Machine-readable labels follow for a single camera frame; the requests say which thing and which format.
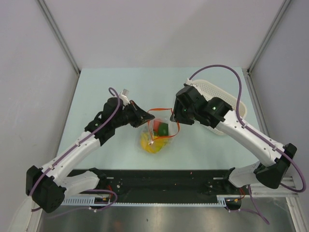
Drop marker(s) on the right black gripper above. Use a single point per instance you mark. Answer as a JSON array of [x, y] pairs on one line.
[[176, 115]]

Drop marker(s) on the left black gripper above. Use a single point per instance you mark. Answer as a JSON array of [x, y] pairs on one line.
[[141, 117]]

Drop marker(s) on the clear zip top bag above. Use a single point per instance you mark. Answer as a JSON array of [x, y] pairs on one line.
[[163, 115]]

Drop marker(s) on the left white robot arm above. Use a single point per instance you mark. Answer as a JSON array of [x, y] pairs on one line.
[[50, 185]]

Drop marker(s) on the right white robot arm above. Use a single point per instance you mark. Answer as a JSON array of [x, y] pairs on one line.
[[274, 157]]

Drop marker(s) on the green fake pepper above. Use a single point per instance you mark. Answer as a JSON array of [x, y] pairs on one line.
[[163, 130]]

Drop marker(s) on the yellow fake bananas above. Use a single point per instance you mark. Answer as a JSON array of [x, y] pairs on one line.
[[152, 143]]

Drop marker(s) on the white perforated plastic basket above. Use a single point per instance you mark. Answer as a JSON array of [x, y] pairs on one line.
[[209, 90]]

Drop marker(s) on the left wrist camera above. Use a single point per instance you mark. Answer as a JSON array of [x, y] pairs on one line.
[[124, 93]]

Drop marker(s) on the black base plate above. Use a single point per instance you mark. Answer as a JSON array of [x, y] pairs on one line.
[[169, 185]]

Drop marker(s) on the white cable duct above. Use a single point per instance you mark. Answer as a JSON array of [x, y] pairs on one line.
[[102, 201]]

